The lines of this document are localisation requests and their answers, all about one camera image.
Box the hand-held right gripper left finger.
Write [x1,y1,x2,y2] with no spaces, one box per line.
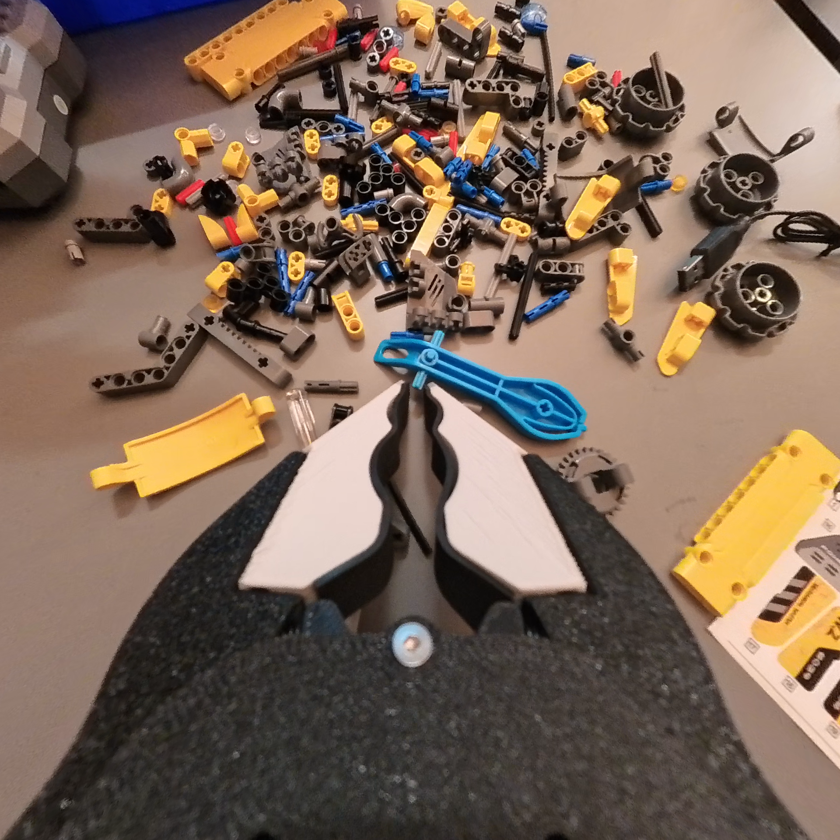
[238,381,411,618]

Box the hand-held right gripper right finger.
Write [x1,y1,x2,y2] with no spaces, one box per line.
[423,384,588,631]

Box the long black axle rod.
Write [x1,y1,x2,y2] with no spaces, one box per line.
[388,481,434,557]

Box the yellow curved panel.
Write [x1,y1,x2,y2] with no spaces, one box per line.
[90,394,277,497]

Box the blue plastic bin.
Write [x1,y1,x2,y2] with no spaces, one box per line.
[66,0,283,37]

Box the blue brick separator tool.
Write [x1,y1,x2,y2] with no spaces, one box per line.
[374,330,588,441]

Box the dark grey angled beam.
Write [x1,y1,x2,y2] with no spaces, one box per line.
[90,322,211,396]

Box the yellow rectangular panel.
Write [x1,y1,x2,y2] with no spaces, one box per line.
[671,430,840,618]

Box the yellow slanted brick piece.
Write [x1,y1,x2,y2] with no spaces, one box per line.
[605,247,639,326]
[656,301,716,377]

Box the yellow sticker sheet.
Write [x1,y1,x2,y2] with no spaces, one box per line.
[707,482,840,769]

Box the black toothed wheel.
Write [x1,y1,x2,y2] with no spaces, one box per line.
[709,261,803,340]
[617,54,688,140]
[694,153,782,227]

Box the pile of small brick parts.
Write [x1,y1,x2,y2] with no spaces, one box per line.
[66,0,686,342]

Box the yellow perforated long panel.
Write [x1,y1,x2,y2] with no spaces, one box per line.
[184,0,349,101]

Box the grey battery box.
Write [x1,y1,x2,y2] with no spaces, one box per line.
[0,0,89,211]

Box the dark grey gear ring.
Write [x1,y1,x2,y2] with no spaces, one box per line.
[558,448,635,516]

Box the clear-handled small screwdriver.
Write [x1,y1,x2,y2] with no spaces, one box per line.
[287,388,316,450]

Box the black USB cable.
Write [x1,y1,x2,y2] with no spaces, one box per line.
[676,210,840,293]

